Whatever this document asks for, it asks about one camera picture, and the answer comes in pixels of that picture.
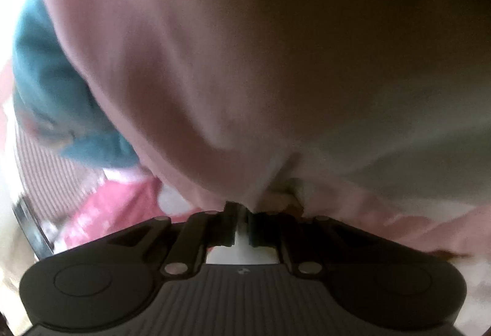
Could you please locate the blue plush pillow with bow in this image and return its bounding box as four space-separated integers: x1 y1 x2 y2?
11 0 137 170

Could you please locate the checked pillow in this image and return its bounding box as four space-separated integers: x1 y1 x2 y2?
15 125 104 214

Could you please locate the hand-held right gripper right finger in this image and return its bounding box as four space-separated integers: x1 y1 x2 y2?
247 211 374 277

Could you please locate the smartphone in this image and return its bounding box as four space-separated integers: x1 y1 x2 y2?
11 198 54 260

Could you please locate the white sweatshirt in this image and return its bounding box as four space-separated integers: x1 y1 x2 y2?
38 0 491 264

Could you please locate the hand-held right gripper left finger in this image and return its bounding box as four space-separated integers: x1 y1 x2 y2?
105 202 236 277

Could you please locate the pink fleece blanket leaf print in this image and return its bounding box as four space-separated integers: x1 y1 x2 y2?
61 177 200 248

